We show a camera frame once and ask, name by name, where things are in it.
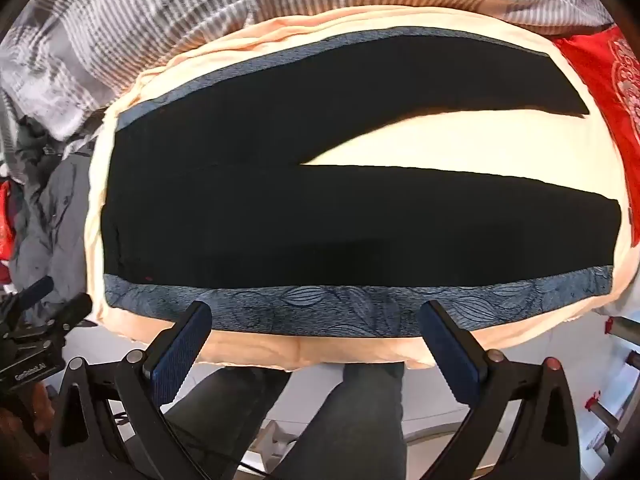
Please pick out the grey striped duvet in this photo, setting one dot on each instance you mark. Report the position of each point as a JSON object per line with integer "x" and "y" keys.
{"x": 150, "y": 20}

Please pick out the peach blanket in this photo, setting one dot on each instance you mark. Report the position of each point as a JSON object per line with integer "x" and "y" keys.
{"x": 450, "y": 140}

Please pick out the black pants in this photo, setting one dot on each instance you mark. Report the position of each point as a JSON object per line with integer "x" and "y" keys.
{"x": 250, "y": 210}

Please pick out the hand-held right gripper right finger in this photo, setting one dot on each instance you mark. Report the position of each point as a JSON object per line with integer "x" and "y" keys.
{"x": 450, "y": 350}

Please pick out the person's left forearm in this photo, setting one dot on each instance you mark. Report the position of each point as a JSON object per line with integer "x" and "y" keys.
{"x": 20, "y": 435}

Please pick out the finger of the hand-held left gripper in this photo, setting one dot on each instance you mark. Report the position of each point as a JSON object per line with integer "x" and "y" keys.
{"x": 70, "y": 312}
{"x": 36, "y": 290}

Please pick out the metal ladder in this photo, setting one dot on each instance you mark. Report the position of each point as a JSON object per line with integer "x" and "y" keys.
{"x": 620, "y": 340}

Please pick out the grey clothing pile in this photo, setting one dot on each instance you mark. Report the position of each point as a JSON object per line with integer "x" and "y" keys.
{"x": 60, "y": 210}

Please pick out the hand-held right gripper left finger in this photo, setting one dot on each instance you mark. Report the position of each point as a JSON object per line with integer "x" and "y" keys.
{"x": 180, "y": 350}

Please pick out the red patterned cloth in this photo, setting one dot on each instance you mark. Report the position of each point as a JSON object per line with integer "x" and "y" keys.
{"x": 600, "y": 75}

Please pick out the blue leaf-patterned cloth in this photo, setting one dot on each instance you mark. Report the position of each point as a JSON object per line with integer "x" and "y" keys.
{"x": 350, "y": 310}

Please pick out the red bag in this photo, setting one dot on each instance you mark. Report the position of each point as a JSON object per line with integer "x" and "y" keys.
{"x": 6, "y": 230}

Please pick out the person's right leg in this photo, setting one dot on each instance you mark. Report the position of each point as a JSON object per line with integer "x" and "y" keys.
{"x": 350, "y": 420}

